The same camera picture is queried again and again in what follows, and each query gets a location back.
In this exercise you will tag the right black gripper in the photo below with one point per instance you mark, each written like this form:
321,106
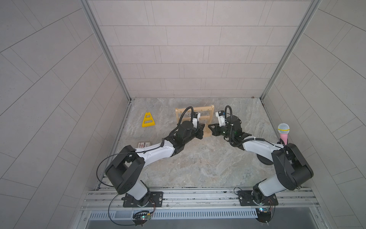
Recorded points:
215,131

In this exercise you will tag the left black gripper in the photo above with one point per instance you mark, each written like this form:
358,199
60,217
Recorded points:
199,129

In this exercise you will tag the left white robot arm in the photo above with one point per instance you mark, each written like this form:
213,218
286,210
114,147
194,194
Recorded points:
124,170

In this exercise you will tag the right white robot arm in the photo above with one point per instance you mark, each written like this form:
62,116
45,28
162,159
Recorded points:
291,168

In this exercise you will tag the wooden jewelry display stand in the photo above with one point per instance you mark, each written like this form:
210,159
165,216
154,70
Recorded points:
206,117

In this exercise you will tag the black microphone stand base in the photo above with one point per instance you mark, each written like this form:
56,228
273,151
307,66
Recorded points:
264,160

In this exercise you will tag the yellow triangular plastic piece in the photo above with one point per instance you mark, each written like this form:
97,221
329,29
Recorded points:
148,120

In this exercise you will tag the small card box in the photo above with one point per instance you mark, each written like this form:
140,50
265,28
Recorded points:
144,144

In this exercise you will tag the pink toy microphone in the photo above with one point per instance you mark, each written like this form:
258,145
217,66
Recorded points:
283,130

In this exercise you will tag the white ventilation grille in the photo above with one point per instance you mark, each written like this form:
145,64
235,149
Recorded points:
178,214

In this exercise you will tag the right green circuit board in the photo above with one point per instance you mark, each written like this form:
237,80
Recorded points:
264,215

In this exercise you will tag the green circuit board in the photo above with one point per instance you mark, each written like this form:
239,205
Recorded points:
141,217
264,215

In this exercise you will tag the left green circuit board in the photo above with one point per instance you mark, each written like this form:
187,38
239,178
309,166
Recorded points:
141,217

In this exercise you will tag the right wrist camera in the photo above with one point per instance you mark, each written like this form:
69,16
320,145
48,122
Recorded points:
221,116

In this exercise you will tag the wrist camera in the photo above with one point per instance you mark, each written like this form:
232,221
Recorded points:
221,116
195,119

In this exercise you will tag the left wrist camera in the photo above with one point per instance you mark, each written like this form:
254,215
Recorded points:
195,119

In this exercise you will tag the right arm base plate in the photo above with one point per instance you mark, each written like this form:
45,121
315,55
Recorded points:
253,198

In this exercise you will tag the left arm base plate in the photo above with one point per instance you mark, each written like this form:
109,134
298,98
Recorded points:
151,199

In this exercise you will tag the aluminium mounting rail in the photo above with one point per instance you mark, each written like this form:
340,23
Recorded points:
198,198

